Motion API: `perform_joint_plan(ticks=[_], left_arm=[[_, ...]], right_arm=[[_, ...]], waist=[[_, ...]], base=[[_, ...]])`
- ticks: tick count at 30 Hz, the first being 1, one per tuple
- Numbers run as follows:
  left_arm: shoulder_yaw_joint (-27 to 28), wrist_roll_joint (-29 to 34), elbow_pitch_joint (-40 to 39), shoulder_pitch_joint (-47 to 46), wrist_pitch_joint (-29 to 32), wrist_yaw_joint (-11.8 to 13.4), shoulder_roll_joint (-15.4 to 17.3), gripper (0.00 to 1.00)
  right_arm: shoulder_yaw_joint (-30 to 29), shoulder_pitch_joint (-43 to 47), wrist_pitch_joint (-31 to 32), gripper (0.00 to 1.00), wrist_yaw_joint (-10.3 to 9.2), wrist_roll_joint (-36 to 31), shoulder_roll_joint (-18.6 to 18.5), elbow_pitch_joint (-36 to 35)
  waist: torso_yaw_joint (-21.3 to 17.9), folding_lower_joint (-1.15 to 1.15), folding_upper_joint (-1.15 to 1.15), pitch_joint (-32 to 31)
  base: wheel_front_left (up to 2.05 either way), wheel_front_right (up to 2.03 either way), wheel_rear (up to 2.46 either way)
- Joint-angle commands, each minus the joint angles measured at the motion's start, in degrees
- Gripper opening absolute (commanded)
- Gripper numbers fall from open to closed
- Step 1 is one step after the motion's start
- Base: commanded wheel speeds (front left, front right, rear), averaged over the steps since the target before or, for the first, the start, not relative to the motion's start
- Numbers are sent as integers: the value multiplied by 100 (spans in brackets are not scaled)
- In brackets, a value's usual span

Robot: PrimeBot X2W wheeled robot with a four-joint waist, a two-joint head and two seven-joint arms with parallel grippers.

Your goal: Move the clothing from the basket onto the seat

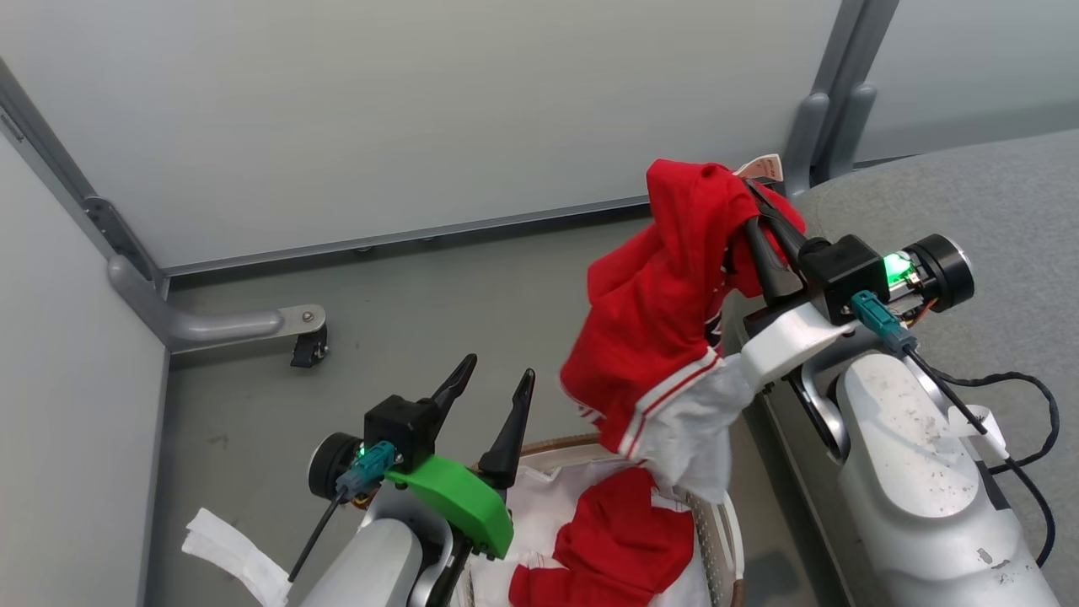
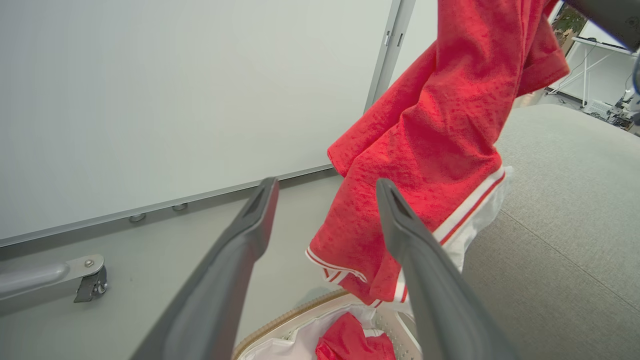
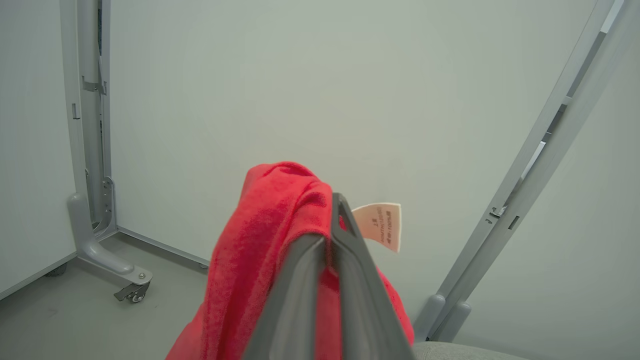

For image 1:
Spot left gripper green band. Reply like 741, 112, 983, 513
384, 354, 536, 559

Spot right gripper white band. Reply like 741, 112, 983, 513
740, 180, 861, 393

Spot red and white jersey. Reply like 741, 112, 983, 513
560, 154, 808, 504
508, 468, 697, 607

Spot white laundry basket brown rim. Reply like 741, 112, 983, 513
455, 434, 747, 607

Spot black caster wheel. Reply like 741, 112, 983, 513
291, 325, 330, 369

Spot grey fabric sofa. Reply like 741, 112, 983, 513
725, 126, 1079, 607

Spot white tape label small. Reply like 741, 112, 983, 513
948, 405, 1009, 461

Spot white tape label long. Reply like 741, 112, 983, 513
181, 508, 293, 607

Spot right arm black cable teal plug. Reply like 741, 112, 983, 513
850, 291, 1060, 567

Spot arm black cable teal plug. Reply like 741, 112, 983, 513
288, 440, 399, 584
850, 291, 1060, 567

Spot left arm black cable teal plug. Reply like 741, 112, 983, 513
288, 440, 399, 584

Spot grey double partition post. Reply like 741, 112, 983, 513
784, 0, 899, 199

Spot grey partition bottom rail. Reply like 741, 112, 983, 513
162, 196, 652, 277

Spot grey partition foot bracket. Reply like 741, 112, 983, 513
107, 253, 327, 355

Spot grey slanted partition post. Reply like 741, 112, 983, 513
0, 59, 169, 296

